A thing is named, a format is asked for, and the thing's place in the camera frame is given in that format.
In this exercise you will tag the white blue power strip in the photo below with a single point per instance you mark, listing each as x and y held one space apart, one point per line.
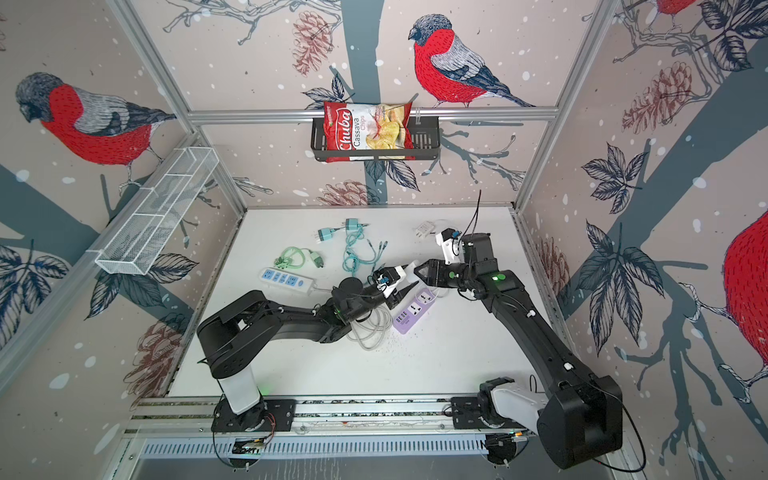
285 280

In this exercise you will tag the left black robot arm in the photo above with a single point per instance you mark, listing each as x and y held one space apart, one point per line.
232 338

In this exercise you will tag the green charger adapter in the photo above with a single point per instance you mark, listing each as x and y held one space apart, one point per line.
317 259

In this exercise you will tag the white wire wall basket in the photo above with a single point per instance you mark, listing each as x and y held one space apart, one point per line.
142 237

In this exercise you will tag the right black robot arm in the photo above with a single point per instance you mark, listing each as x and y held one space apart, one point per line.
579 416

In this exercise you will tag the red cassava chips bag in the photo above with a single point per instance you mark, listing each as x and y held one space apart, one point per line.
350 128

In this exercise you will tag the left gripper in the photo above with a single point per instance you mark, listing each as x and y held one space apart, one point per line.
394 270

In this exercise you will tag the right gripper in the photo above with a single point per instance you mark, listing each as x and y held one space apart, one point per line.
435 270

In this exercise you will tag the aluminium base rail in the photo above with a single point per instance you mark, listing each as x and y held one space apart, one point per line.
315 427

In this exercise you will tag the black wall basket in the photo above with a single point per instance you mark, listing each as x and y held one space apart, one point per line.
425 137

